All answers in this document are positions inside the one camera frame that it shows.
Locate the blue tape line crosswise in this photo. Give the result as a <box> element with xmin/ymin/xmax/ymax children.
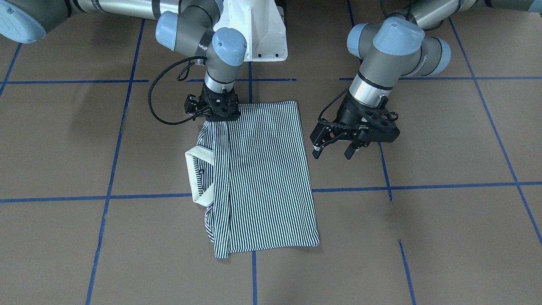
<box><xmin>0</xmin><ymin>75</ymin><xmax>542</xmax><ymax>84</ymax></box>
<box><xmin>0</xmin><ymin>181</ymin><xmax>542</xmax><ymax>203</ymax></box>

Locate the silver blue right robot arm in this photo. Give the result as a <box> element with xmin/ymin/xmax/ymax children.
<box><xmin>0</xmin><ymin>0</ymin><xmax>247</xmax><ymax>122</ymax></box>

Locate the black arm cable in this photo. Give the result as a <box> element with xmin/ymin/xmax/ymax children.
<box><xmin>147</xmin><ymin>56</ymin><xmax>208</xmax><ymax>126</ymax></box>
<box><xmin>318</xmin><ymin>87</ymin><xmax>352</xmax><ymax>125</ymax></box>

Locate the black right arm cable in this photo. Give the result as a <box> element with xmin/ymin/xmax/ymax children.
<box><xmin>147</xmin><ymin>56</ymin><xmax>208</xmax><ymax>126</ymax></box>

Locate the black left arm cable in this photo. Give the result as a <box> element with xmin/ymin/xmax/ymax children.
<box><xmin>318</xmin><ymin>87</ymin><xmax>352</xmax><ymax>125</ymax></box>

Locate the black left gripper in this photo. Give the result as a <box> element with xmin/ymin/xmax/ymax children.
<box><xmin>310</xmin><ymin>92</ymin><xmax>400</xmax><ymax>160</ymax></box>

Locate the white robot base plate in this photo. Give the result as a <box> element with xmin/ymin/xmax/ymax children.
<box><xmin>214</xmin><ymin>0</ymin><xmax>288</xmax><ymax>62</ymax></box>

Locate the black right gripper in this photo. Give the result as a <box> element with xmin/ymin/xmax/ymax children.
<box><xmin>184</xmin><ymin>85</ymin><xmax>241</xmax><ymax>122</ymax></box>

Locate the blue tape line lengthwise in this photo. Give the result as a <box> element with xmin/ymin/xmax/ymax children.
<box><xmin>85</xmin><ymin>20</ymin><xmax>146</xmax><ymax>305</ymax></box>
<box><xmin>346</xmin><ymin>0</ymin><xmax>417</xmax><ymax>305</ymax></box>

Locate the blue tape line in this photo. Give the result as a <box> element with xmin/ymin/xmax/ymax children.
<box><xmin>447</xmin><ymin>17</ymin><xmax>542</xmax><ymax>243</ymax></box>

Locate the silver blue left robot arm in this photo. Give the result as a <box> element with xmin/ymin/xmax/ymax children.
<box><xmin>310</xmin><ymin>0</ymin><xmax>541</xmax><ymax>159</ymax></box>

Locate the blue tape line far crosswise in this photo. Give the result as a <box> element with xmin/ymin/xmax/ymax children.
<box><xmin>0</xmin><ymin>75</ymin><xmax>542</xmax><ymax>84</ymax></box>

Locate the blue white striped polo shirt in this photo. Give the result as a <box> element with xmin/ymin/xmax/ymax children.
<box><xmin>185</xmin><ymin>100</ymin><xmax>320</xmax><ymax>259</ymax></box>

